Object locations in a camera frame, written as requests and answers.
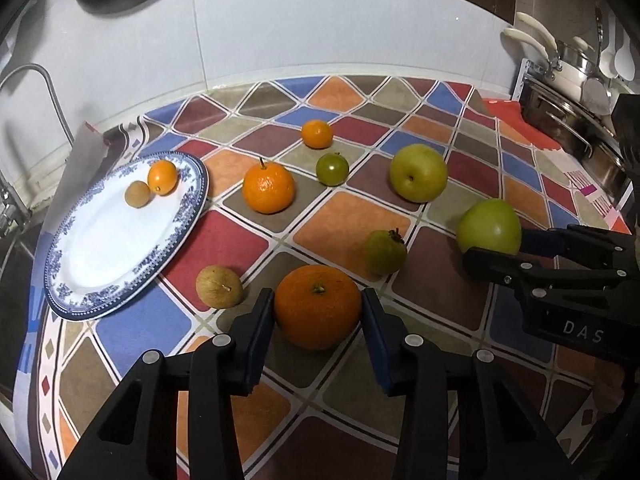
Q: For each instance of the small tangerine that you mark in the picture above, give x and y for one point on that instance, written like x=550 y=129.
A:
x=317 y=134

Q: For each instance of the large orange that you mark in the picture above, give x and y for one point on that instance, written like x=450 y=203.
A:
x=317 y=310

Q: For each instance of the blue and white plate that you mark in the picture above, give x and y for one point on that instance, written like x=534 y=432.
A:
x=110 y=250

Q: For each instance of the brown round fruit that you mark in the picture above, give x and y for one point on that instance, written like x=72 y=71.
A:
x=219 y=287

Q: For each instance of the lidded steel pot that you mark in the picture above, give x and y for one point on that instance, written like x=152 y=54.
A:
x=580 y=62

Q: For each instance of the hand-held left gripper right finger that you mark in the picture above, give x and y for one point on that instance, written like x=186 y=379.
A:
x=380 y=346

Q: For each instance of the green apple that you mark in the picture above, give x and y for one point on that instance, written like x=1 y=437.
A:
x=487 y=227
x=418 y=172

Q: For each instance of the small brown longan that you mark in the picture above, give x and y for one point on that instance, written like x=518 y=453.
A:
x=137 y=194

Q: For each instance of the thin gooseneck faucet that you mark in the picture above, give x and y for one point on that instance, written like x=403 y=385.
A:
x=59 y=110

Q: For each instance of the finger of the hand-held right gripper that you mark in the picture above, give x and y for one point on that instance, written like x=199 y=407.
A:
x=500 y=266
x=540 y=242

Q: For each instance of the small green tomato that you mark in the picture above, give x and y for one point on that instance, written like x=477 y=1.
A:
x=331 y=169

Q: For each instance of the orange with stem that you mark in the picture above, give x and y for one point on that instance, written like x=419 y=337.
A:
x=268 y=189

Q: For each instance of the green tomato with calyx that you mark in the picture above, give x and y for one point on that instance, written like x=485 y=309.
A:
x=384 y=252

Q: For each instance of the white plastic spoon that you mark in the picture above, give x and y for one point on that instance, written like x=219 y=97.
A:
x=607 y=57
x=625 y=60

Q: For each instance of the small oval kumquat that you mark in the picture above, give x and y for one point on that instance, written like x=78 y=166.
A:
x=162 y=176

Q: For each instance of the red cloth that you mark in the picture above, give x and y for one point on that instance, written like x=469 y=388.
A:
x=515 y=120

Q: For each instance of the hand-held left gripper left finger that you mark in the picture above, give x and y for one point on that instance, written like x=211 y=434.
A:
x=257 y=341

